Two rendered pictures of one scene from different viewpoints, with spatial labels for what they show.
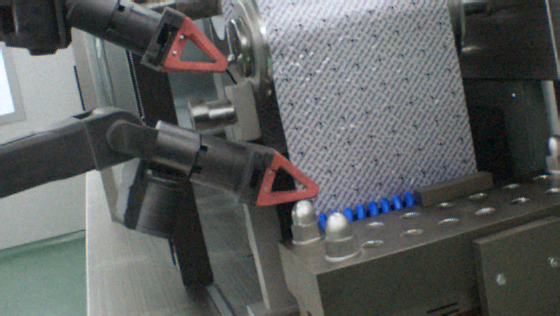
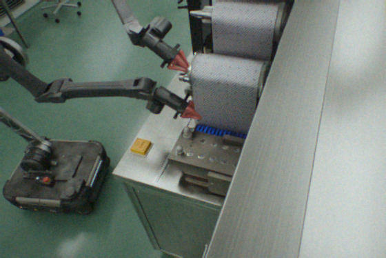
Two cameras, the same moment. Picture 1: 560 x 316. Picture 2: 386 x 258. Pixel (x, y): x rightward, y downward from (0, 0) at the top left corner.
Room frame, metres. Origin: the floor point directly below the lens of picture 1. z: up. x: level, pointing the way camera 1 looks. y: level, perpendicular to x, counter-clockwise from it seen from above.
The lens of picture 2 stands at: (0.27, -0.54, 1.94)
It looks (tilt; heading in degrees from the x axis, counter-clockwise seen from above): 47 degrees down; 39
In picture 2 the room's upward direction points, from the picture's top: 8 degrees counter-clockwise
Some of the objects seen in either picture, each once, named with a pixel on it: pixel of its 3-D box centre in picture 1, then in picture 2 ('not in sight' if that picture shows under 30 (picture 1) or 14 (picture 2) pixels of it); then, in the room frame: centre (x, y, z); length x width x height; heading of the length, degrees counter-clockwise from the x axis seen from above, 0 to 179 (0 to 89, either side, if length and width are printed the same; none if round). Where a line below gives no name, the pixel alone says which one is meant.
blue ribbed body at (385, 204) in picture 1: (401, 207); (222, 134); (0.96, -0.13, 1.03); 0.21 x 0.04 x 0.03; 102
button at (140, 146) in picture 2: not in sight; (140, 146); (0.81, 0.20, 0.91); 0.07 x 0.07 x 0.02; 12
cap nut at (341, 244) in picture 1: (339, 234); (180, 150); (0.80, -0.04, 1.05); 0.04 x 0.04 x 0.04
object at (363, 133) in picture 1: (382, 138); (223, 114); (0.98, -0.12, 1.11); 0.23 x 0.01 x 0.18; 102
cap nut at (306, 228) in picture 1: (305, 220); (187, 130); (0.89, -0.01, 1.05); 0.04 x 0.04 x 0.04
